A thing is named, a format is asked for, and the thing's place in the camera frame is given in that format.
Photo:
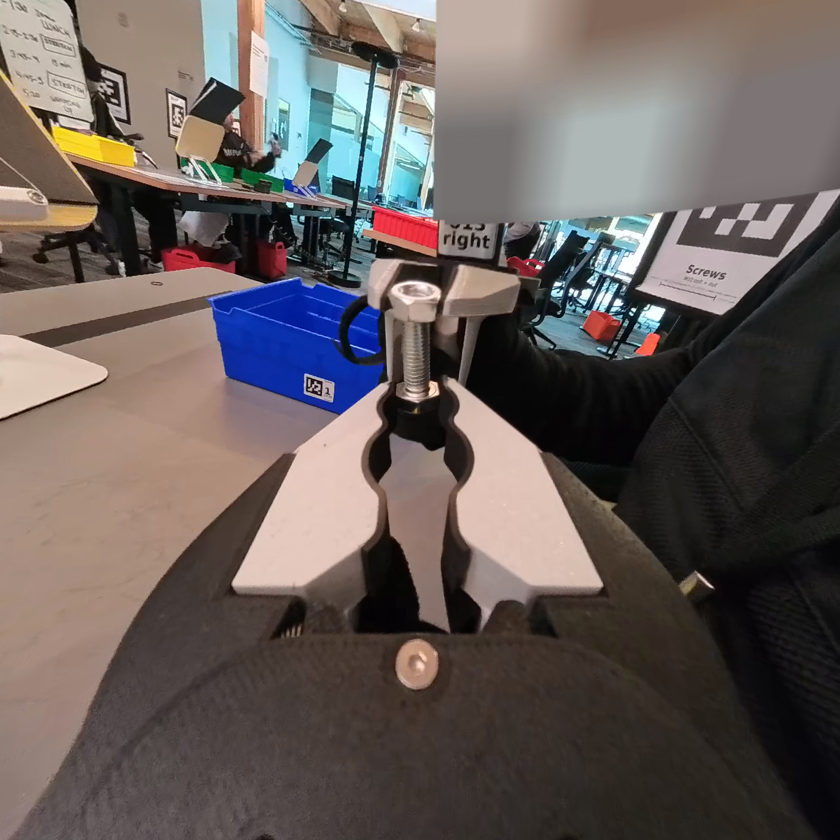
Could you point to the silver hex nut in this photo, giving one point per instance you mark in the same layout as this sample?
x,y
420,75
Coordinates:
x,y
401,305

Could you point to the person's right forearm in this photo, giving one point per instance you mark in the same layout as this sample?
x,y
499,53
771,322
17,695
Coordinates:
x,y
623,394

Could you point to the white plastic bag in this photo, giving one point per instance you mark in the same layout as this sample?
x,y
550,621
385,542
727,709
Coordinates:
x,y
203,226

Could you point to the black floor pole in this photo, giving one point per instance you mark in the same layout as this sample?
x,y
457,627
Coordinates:
x,y
365,131

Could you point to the red bag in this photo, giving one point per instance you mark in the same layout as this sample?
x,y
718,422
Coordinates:
x,y
525,266
271,259
190,259

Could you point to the black badge reel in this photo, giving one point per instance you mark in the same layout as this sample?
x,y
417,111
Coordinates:
x,y
697,584

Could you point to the black office chair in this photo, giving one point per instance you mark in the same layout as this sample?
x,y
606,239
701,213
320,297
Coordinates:
x,y
558,275

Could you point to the orange storage bin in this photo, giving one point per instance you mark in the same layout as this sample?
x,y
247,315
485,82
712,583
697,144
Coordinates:
x,y
600,326

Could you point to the framed marker sign board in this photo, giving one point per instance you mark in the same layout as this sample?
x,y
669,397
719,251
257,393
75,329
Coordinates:
x,y
709,275

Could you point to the black and white marker poster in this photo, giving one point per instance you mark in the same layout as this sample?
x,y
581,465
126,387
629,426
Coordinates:
x,y
115,92
177,113

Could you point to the red storage bin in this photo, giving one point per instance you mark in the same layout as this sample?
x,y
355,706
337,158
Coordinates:
x,y
403,223

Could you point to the black easel stand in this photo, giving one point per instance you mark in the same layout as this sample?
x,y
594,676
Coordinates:
x,y
627,328

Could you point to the brown edged desk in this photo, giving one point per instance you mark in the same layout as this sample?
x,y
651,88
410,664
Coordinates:
x,y
394,241
164,176

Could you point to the handwritten whiteboard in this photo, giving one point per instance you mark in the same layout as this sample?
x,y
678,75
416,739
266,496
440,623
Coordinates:
x,y
46,52

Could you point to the yellow storage bin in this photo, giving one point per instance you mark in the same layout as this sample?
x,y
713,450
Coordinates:
x,y
98,148

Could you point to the person's right hand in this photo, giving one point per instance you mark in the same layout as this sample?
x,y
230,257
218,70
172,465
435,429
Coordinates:
x,y
518,387

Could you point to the blue storage bin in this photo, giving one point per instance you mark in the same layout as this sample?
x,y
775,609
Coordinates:
x,y
275,341
300,187

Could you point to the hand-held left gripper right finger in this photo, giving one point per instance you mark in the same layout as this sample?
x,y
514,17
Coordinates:
x,y
525,518

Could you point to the tilted wooden board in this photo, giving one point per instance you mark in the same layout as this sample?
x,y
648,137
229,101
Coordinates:
x,y
200,134
308,167
33,164

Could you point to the green storage bin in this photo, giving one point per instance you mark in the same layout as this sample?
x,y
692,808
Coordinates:
x,y
262,179

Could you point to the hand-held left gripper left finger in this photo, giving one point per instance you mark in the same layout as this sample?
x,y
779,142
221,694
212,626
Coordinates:
x,y
315,518

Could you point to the orange traffic cone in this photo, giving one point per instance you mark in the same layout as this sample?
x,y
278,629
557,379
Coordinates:
x,y
648,344

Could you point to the silver hex bolt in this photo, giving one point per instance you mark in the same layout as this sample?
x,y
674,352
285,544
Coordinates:
x,y
415,354

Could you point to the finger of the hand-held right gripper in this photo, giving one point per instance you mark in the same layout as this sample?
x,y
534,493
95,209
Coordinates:
x,y
379,282
479,292

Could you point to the dark table slot cover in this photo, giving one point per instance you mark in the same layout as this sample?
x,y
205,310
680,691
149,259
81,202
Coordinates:
x,y
118,321

